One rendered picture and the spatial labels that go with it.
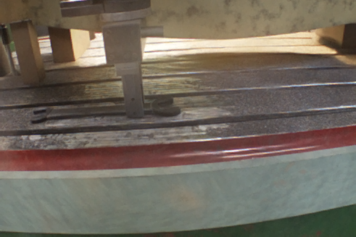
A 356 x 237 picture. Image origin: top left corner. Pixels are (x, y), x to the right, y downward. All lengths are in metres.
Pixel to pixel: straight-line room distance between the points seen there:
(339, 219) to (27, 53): 0.72
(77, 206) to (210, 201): 0.17
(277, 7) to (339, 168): 0.31
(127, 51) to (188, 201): 0.20
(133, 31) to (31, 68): 0.37
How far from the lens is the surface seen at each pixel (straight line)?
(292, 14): 0.57
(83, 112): 0.47
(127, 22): 0.36
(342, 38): 0.91
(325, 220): 0.53
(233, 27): 0.53
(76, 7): 0.39
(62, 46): 0.79
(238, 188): 0.36
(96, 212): 0.38
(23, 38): 0.66
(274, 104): 0.48
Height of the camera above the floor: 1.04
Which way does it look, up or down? 27 degrees down
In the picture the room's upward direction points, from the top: 3 degrees counter-clockwise
